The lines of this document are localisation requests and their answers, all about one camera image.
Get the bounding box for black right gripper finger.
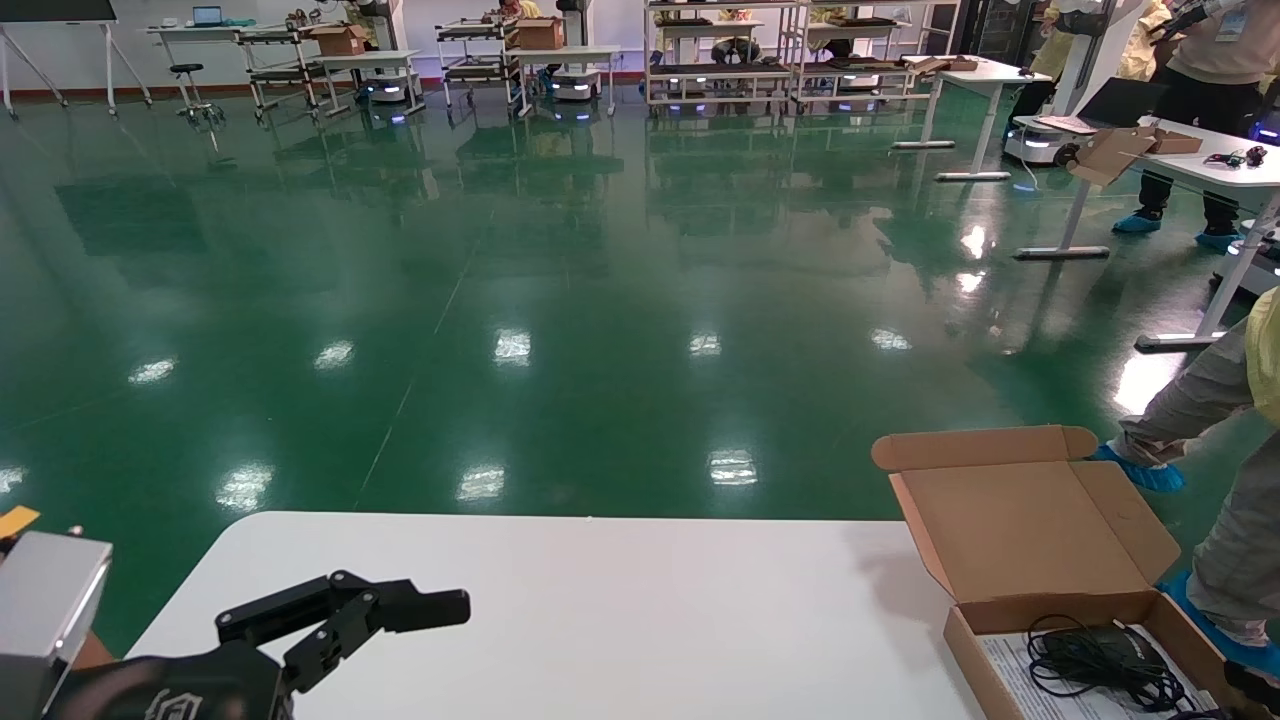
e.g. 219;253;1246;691
1224;661;1280;718

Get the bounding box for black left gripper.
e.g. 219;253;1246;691
45;571;472;720

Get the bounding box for cardboard storage box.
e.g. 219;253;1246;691
870;425;1280;720

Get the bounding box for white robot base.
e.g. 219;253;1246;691
1215;218;1280;301

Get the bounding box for small open cardboard box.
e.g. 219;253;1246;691
1066;125;1204;188

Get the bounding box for person grey trousers blue shoecovers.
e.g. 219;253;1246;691
1090;288;1280;676

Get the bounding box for white instruction sheet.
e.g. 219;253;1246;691
978;625;1216;720

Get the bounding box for large white table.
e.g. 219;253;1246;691
1014;118;1280;351

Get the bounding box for metal trolley cart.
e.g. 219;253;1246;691
436;16;523;109
238;22;336;123

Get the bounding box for black round stool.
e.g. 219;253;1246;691
168;63;227;128

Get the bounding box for tall white mobile robot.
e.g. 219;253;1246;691
1003;0;1151;166

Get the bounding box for white desk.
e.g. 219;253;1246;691
147;22;263;101

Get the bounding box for black laptop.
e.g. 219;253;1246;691
1078;77;1168;129

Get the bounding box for person beige top black trousers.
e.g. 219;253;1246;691
1112;0;1280;251

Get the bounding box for seated person in yellow coat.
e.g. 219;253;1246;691
1118;0;1176;83

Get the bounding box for dark board on stand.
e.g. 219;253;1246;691
0;0;153;121

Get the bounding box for metal shelf rack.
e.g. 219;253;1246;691
643;0;809;109
795;0;961;109

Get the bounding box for black wired mouse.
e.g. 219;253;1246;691
1027;614;1191;713

